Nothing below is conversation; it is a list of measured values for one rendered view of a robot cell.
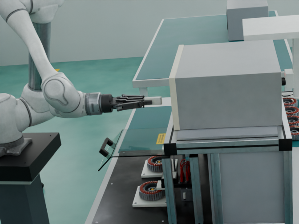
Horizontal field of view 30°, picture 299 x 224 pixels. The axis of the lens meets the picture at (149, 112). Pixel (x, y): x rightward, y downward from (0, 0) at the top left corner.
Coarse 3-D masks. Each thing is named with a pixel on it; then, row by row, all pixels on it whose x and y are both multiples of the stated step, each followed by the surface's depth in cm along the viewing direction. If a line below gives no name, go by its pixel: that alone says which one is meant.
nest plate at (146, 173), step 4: (172, 160) 256; (176, 160) 256; (172, 164) 253; (176, 164) 252; (144, 168) 252; (172, 168) 249; (176, 168) 250; (144, 172) 248; (148, 172) 248; (152, 172) 248; (156, 172) 247; (160, 172) 247; (144, 176) 246; (148, 176) 246; (152, 176) 246; (156, 176) 245; (160, 176) 245
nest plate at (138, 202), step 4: (136, 192) 233; (136, 196) 230; (164, 196) 227; (136, 200) 227; (140, 200) 226; (144, 200) 226; (148, 200) 226; (152, 200) 225; (156, 200) 225; (160, 200) 225; (164, 200) 224; (136, 204) 224; (140, 204) 224; (144, 204) 223; (148, 204) 223; (152, 204) 223; (156, 204) 222; (160, 204) 222; (164, 204) 222
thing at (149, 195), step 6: (144, 186) 230; (150, 186) 232; (156, 186) 231; (144, 192) 225; (150, 192) 224; (156, 192) 224; (162, 192) 225; (144, 198) 225; (150, 198) 224; (156, 198) 224
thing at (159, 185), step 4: (172, 172) 227; (176, 172) 226; (176, 176) 223; (160, 180) 230; (176, 180) 222; (184, 180) 224; (160, 184) 227; (176, 184) 222; (180, 184) 222; (184, 184) 222; (188, 184) 222; (156, 188) 225; (160, 188) 225; (164, 188) 224
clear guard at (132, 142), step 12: (120, 132) 223; (132, 132) 220; (144, 132) 219; (156, 132) 218; (120, 144) 211; (132, 144) 210; (144, 144) 209; (156, 144) 207; (108, 156) 207; (120, 156) 202; (132, 156) 201
